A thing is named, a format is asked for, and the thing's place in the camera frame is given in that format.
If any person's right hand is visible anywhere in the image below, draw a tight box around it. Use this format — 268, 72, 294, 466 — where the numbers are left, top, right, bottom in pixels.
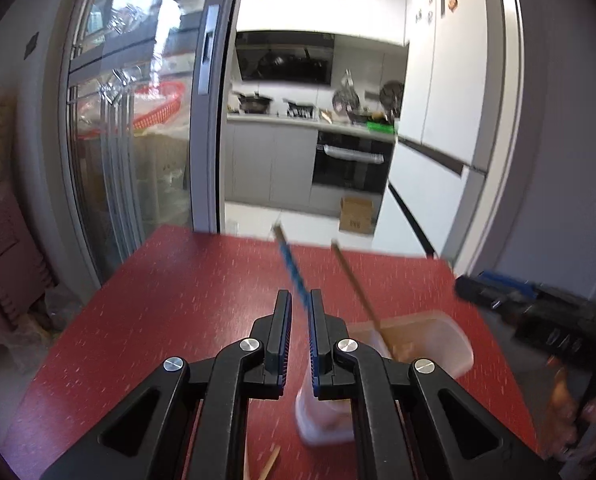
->
543, 366, 596, 461

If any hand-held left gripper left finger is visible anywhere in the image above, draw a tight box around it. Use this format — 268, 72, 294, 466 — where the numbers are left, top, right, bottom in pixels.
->
40, 289, 294, 480

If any metal colander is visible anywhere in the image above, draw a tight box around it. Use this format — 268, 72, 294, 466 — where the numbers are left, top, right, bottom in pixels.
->
332, 69, 361, 112

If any black range hood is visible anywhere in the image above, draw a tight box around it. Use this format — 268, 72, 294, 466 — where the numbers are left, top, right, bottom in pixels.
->
235, 31, 336, 86

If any sliding glass door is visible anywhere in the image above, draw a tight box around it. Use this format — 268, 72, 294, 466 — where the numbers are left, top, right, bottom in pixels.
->
58, 0, 244, 286

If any white wall cabinet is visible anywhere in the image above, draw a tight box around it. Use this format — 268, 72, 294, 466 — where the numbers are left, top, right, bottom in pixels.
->
235, 0, 411, 46

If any blue patterned chopstick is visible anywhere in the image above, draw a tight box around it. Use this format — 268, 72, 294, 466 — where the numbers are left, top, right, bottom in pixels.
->
272, 224, 311, 313

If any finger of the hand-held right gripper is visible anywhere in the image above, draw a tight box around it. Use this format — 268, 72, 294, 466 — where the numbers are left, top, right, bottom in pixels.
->
453, 271, 534, 318

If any red plastic basket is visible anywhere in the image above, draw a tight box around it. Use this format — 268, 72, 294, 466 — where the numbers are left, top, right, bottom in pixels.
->
75, 80, 185, 141

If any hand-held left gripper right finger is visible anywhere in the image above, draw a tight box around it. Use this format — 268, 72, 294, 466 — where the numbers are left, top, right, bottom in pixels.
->
308, 289, 561, 480

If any white refrigerator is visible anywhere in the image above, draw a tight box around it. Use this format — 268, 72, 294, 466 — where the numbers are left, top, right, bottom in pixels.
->
373, 0, 509, 261

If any white pink utensil holder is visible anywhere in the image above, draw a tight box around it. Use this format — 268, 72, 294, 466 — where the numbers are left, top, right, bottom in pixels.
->
294, 310, 475, 447

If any plain wooden chopstick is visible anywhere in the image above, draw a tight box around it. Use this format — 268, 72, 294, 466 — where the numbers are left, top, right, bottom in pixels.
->
258, 444, 282, 480

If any black cooking pot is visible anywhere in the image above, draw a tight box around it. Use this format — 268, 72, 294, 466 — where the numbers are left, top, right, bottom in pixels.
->
284, 99, 320, 120

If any brown wooden chopstick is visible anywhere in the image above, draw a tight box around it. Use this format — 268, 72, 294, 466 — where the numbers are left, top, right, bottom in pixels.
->
330, 240, 396, 358

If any round wire skimmer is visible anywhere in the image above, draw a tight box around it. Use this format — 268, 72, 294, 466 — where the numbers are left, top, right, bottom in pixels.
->
378, 80, 405, 113

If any black wok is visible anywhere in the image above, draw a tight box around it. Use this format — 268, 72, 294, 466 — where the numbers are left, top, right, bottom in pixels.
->
233, 91, 274, 115

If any cardboard box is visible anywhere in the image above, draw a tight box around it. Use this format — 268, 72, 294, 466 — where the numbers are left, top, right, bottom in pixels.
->
339, 196, 376, 235

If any black built-in oven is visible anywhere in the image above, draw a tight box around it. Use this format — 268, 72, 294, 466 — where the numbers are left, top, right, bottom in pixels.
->
310, 129, 396, 195

